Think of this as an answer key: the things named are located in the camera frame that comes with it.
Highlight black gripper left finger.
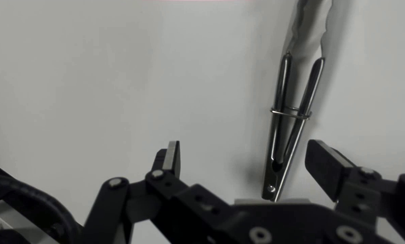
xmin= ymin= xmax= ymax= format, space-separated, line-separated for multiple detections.
xmin=81 ymin=140 xmax=233 ymax=244

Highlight steel kitchen tongs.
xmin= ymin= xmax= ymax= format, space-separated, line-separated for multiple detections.
xmin=260 ymin=0 xmax=335 ymax=203

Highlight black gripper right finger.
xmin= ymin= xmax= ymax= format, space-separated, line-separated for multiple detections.
xmin=305 ymin=138 xmax=405 ymax=244

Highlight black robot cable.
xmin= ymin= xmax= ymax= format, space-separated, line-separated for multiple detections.
xmin=0 ymin=156 xmax=84 ymax=244

